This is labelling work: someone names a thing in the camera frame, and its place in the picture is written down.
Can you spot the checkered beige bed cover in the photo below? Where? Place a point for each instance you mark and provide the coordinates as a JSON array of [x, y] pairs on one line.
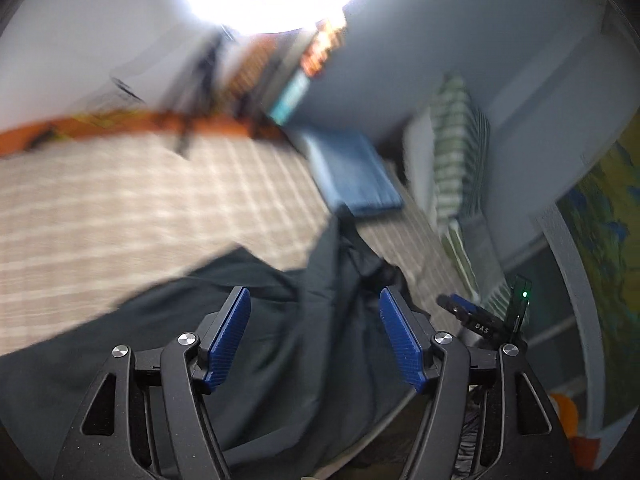
[[85, 225]]

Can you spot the colourful painted panel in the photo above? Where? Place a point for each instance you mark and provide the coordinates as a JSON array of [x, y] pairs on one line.
[[592, 230]]

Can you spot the black tripod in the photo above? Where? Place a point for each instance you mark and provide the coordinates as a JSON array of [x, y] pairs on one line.
[[202, 81]]

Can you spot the folded blue towel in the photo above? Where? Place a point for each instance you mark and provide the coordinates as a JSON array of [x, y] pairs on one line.
[[348, 172]]

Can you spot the dark green pants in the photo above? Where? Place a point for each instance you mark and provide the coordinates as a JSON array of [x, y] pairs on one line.
[[236, 370]]

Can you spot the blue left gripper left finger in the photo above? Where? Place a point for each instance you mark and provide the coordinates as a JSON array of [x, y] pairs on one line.
[[220, 335]]

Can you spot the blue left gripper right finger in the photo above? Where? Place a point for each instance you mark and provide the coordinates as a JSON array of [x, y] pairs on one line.
[[409, 333]]

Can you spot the hanging colourful clothes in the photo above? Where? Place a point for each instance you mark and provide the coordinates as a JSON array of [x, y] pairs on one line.
[[276, 73]]

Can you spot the green white striped pillow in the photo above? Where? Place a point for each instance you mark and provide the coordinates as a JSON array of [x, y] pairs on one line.
[[445, 154]]

